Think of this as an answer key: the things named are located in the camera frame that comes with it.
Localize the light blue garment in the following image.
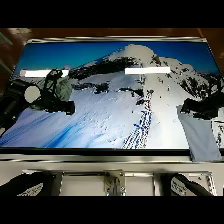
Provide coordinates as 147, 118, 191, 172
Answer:
175, 105, 223, 163

